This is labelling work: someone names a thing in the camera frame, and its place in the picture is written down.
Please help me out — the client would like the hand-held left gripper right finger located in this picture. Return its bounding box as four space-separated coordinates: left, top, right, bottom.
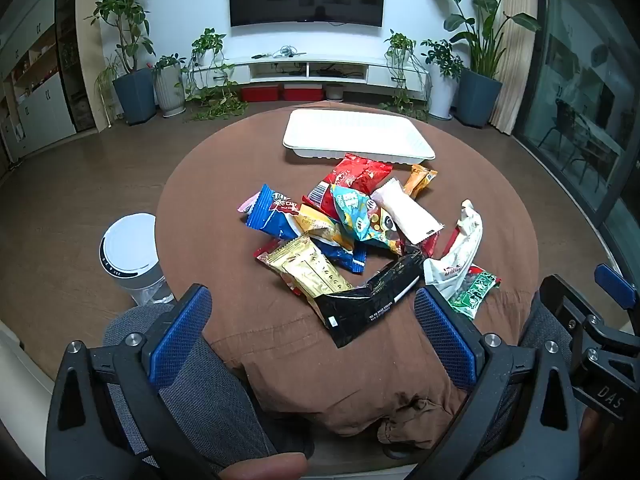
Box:
405 287 583 480

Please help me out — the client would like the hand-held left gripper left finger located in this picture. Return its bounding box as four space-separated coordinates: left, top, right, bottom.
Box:
47 284 221 480

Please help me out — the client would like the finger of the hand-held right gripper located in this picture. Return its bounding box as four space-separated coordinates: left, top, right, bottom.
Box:
594 263 640 311
537 273 610 347

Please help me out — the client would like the green snack packet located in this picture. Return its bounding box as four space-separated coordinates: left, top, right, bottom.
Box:
447 264 502 321

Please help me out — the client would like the black snack packet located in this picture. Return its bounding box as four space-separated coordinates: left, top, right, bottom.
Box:
314 252 427 348

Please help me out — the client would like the red and white snack packet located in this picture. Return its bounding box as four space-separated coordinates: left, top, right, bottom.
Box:
415 227 461 261

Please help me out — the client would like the white and pink snack packet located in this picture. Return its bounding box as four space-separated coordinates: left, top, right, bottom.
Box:
370 178 446 246

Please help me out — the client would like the gold snack packet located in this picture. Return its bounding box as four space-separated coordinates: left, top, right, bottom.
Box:
262 234 356 301

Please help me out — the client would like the light blue cartoon snack bag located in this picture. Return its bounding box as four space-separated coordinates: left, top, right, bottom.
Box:
331 185 406 256

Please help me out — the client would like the blue cake packet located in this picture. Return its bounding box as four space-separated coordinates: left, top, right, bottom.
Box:
245 184 368 274

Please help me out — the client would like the orange snack packet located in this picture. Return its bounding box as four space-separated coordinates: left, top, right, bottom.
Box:
402 164 438 200

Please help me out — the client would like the white plastic tray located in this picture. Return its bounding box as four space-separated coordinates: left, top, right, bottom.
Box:
282 108 436 166

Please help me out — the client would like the person's left hand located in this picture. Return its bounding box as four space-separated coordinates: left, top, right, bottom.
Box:
220 452 309 480

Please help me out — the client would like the person's right leg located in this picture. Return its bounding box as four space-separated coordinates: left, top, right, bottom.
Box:
492 287 556 448

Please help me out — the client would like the person's leg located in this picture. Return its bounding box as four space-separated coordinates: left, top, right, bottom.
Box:
100 305 316 476
492 287 556 448

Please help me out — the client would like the person's left leg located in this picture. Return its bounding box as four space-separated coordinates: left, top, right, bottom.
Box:
100 305 316 476

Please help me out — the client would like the cream upholstered seat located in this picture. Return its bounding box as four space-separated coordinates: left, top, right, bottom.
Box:
0 322 56 441

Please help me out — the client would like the glass sliding door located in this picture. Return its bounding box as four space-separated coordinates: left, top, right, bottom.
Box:
510 0 640 271

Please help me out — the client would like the broad-leaf plant in blue pot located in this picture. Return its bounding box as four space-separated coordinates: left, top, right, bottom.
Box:
419 0 542 128

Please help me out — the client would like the long trailing vine plant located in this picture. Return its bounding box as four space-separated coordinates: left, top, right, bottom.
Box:
182 27 248 122

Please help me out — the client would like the bushy tree in blue pot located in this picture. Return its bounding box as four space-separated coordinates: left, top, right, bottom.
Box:
90 0 158 126

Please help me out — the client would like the plant in smooth white pot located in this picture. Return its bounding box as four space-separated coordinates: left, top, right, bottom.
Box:
420 39 463 121

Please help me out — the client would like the plant in white ribbed pot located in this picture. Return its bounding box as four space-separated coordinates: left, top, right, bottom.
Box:
151 54 187 117

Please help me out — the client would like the beige curtain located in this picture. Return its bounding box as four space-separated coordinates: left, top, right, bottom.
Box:
492 0 538 136

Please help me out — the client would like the red storage box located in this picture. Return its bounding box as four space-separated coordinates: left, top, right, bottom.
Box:
241 85 279 102
283 85 323 102

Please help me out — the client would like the thin plant on white stand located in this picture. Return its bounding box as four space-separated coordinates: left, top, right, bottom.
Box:
95 52 123 123

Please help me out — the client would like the white television cabinet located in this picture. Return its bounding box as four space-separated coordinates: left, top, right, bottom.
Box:
185 53 431 93

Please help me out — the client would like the small hanging vine plant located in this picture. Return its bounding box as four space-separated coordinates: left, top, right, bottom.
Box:
380 31 431 121

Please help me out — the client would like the white wall cupboard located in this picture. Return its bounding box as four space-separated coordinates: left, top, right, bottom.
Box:
0 0 98 161

